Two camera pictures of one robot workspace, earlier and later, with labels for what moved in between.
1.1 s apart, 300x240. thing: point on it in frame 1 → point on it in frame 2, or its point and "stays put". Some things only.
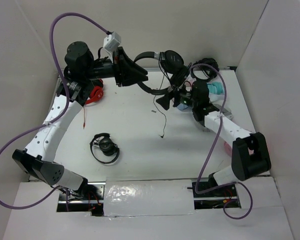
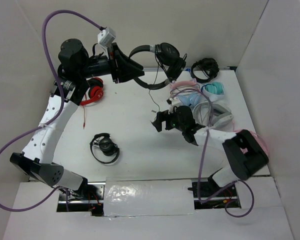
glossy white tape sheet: x=136 y=197 stays put
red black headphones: x=97 y=94 stays put
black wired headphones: x=171 y=61 → x=168 y=56
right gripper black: x=164 y=102 → x=161 y=116
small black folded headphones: x=105 y=142 stays put
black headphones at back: x=207 y=64 stays put
